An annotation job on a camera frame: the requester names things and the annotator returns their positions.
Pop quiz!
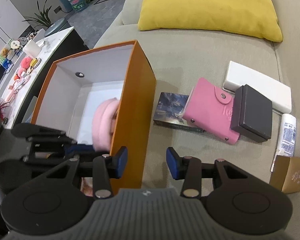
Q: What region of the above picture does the dark illustrated card box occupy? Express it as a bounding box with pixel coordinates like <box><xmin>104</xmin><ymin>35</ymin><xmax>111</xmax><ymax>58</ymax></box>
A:
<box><xmin>153</xmin><ymin>92</ymin><xmax>204</xmax><ymax>133</ymax></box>

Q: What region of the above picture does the pink card wallet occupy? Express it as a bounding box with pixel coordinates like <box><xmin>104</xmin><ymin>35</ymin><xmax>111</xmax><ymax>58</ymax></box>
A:
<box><xmin>183</xmin><ymin>77</ymin><xmax>239</xmax><ymax>145</ymax></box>

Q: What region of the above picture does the gold small box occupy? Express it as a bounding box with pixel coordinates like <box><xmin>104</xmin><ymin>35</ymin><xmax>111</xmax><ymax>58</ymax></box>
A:
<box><xmin>269</xmin><ymin>155</ymin><xmax>300</xmax><ymax>194</ymax></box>

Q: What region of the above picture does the white tube bottle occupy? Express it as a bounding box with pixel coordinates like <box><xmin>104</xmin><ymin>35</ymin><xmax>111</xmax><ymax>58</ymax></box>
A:
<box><xmin>270</xmin><ymin>114</ymin><xmax>296</xmax><ymax>172</ymax></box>

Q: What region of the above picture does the white long box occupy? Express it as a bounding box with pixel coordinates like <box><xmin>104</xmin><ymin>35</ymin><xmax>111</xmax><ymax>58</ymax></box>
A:
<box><xmin>223</xmin><ymin>61</ymin><xmax>292</xmax><ymax>114</ymax></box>

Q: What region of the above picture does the orange white storage box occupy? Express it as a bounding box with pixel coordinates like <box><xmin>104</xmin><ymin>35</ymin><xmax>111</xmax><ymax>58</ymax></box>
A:
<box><xmin>31</xmin><ymin>40</ymin><xmax>156</xmax><ymax>191</ymax></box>

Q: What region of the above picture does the pink fluffy toy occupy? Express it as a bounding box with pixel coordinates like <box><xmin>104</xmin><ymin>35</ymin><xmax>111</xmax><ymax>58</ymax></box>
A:
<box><xmin>20</xmin><ymin>56</ymin><xmax>33</xmax><ymax>69</ymax></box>

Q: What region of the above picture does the white marble coffee table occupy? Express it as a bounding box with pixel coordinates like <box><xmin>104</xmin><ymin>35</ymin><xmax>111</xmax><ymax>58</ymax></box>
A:
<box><xmin>0</xmin><ymin>27</ymin><xmax>77</xmax><ymax>129</ymax></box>

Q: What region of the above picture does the white cup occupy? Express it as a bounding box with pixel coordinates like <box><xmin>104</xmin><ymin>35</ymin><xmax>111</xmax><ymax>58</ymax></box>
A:
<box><xmin>23</xmin><ymin>40</ymin><xmax>42</xmax><ymax>59</ymax></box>

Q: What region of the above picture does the beige sofa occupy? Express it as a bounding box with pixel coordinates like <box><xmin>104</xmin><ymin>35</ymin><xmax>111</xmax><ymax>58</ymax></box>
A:
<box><xmin>92</xmin><ymin>0</ymin><xmax>300</xmax><ymax>205</ymax></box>

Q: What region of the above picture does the grey round stool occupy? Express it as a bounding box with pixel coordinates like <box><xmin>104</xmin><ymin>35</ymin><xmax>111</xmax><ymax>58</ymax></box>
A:
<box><xmin>44</xmin><ymin>18</ymin><xmax>71</xmax><ymax>37</ymax></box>

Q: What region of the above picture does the potted green plant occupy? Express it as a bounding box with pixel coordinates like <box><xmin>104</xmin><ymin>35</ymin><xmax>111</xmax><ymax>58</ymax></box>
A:
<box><xmin>23</xmin><ymin>0</ymin><xmax>52</xmax><ymax>29</ymax></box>

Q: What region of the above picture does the water jug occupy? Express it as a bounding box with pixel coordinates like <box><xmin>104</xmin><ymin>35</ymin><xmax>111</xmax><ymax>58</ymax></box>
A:
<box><xmin>68</xmin><ymin>0</ymin><xmax>87</xmax><ymax>12</ymax></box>

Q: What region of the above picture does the yellow pillow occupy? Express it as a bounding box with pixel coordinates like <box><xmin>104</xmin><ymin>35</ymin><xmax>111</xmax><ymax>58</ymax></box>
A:
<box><xmin>138</xmin><ymin>0</ymin><xmax>283</xmax><ymax>42</ymax></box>

